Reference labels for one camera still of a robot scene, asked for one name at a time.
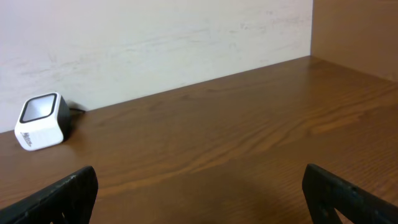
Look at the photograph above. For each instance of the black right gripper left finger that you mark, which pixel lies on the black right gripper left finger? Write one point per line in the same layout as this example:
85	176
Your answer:
68	200

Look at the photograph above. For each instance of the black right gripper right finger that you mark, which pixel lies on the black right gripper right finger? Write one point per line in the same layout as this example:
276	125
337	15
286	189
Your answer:
326	194

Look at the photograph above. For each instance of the white barcode scanner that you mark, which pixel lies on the white barcode scanner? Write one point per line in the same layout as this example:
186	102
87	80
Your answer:
44	121

